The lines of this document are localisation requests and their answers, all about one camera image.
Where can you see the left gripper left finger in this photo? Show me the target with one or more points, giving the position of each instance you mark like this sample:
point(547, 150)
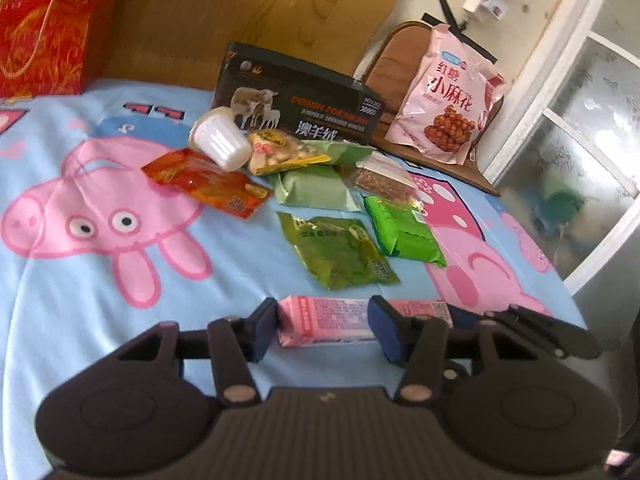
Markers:
point(230, 344)

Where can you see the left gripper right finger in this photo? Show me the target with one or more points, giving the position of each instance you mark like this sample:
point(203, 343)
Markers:
point(418, 344)

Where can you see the pink snack carton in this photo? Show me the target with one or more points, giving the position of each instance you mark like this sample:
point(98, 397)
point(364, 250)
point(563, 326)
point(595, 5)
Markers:
point(313, 321)

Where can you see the bright green snack packet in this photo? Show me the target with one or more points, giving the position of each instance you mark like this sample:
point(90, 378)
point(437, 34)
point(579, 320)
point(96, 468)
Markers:
point(402, 231)

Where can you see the olive green snack packet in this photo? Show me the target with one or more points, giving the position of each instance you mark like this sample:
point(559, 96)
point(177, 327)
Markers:
point(339, 253)

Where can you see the orange snack packet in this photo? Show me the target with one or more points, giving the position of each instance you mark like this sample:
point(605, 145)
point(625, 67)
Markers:
point(197, 176)

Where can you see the cartoon pig bed sheet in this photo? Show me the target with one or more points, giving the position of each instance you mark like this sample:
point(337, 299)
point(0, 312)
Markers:
point(93, 255)

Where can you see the clear brown snack packet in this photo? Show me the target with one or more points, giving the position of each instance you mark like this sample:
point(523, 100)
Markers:
point(381, 176)

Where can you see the pale green snack packet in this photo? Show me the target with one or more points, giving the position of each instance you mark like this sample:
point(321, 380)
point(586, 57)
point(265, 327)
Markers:
point(320, 186)

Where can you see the yellow nut snack packet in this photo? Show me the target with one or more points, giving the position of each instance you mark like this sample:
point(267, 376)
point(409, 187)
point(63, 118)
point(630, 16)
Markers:
point(275, 151)

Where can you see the white plastic cup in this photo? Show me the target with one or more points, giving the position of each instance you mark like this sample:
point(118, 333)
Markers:
point(216, 135)

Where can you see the white framed glass door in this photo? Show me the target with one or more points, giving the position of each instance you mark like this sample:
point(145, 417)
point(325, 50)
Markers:
point(569, 169)

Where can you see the black sheep-print cardboard box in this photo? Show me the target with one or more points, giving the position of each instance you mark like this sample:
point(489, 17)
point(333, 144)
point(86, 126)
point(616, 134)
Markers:
point(266, 89)

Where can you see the pink fried-twist snack bag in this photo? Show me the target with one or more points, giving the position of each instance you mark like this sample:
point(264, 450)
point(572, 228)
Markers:
point(448, 102)

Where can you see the brown seat cushion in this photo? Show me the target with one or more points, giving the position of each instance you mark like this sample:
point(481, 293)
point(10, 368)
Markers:
point(390, 73)

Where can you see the wooden headboard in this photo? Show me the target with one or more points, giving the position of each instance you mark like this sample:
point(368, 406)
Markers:
point(183, 41)

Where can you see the red gift bag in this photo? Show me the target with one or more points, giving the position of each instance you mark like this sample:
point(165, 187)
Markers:
point(51, 47)

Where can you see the white wall charger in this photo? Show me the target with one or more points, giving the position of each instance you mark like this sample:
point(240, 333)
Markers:
point(485, 10)

